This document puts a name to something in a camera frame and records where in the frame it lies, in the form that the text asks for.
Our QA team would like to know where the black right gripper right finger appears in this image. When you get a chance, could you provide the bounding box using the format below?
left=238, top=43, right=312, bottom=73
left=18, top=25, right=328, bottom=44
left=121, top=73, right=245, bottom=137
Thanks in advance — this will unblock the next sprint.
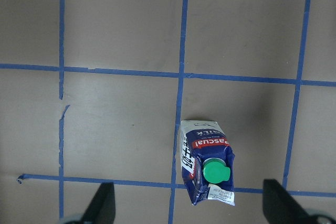
left=262, top=179, right=317, bottom=223

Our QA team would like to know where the blue white milk carton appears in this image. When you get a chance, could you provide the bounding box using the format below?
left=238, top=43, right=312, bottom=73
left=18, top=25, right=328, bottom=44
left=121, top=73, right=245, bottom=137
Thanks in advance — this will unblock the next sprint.
left=180, top=120, right=235, bottom=206

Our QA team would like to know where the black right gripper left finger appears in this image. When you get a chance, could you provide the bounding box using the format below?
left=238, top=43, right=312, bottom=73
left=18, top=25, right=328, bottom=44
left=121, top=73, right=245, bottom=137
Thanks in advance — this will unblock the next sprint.
left=80, top=183, right=116, bottom=223

